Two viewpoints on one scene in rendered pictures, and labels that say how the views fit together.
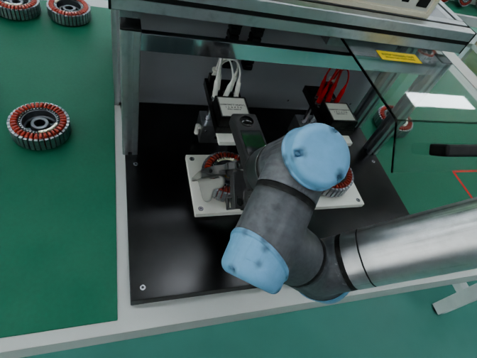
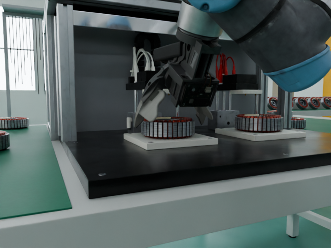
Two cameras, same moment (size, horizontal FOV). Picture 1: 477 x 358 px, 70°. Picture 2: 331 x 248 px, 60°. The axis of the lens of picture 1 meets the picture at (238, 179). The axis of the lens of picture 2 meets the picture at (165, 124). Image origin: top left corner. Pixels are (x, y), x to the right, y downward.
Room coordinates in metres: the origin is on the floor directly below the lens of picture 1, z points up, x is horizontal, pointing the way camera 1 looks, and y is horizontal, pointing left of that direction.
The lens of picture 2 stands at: (-0.14, -0.04, 0.86)
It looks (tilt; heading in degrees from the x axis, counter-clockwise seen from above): 6 degrees down; 6
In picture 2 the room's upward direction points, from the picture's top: straight up
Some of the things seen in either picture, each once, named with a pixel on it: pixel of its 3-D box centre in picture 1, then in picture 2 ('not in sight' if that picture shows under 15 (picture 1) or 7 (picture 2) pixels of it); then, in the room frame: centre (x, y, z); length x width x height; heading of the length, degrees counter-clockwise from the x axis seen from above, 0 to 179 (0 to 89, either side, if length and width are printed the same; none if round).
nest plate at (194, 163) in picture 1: (225, 182); (168, 138); (0.45, 0.02, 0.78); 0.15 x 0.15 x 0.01; 30
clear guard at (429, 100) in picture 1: (412, 92); not in sight; (0.61, -0.24, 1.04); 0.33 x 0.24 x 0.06; 30
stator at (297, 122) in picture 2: (392, 121); (288, 122); (0.93, -0.37, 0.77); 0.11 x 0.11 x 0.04
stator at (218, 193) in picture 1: (227, 176); (168, 126); (0.45, 0.02, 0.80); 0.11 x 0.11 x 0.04
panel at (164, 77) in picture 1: (267, 57); (169, 77); (0.73, 0.05, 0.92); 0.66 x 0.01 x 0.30; 120
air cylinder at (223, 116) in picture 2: (306, 129); (223, 119); (0.70, -0.11, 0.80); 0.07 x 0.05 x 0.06; 120
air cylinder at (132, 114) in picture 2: (214, 127); (144, 122); (0.58, 0.10, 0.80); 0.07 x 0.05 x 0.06; 120
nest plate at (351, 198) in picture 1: (323, 180); (257, 132); (0.57, -0.19, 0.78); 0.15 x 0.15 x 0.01; 30
